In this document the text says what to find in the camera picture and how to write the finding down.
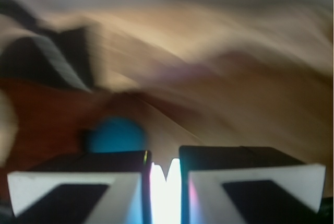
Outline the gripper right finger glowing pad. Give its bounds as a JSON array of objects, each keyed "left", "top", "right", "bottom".
[{"left": 179, "top": 146, "right": 326, "bottom": 223}]

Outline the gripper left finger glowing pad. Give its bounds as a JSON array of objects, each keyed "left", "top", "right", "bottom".
[{"left": 7, "top": 150, "right": 151, "bottom": 223}]

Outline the blue ball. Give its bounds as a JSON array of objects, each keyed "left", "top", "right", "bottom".
[{"left": 83, "top": 116, "right": 147, "bottom": 153}]

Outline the brown paper bag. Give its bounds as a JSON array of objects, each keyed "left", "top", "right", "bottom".
[{"left": 0, "top": 2, "right": 334, "bottom": 172}]

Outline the black tape piece left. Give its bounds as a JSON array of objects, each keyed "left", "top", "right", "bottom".
[{"left": 1, "top": 27, "right": 97, "bottom": 92}]

